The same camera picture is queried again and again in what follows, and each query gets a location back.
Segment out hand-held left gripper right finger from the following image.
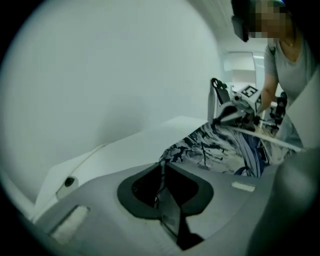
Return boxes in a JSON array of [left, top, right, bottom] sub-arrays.
[[165, 161, 215, 251]]

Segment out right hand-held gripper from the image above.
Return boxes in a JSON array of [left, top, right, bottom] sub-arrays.
[[210, 77, 264, 126]]

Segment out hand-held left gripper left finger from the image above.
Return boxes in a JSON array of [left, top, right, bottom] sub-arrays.
[[116, 161, 164, 219]]

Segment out blue white patterned desk mat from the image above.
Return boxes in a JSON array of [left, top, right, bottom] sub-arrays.
[[153, 118, 308, 241]]

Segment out person's right forearm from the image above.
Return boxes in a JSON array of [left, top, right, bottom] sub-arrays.
[[258, 73, 279, 115]]

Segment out white cabinet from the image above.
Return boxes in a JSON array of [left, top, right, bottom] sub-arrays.
[[223, 51, 266, 89]]

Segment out person's torso in grey shirt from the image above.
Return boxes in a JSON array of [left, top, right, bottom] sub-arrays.
[[263, 27, 316, 148]]

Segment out person's head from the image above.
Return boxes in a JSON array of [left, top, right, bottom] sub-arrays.
[[231, 0, 297, 41]]

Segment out black head-mounted camera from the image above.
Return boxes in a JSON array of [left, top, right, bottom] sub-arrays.
[[230, 13, 251, 43]]

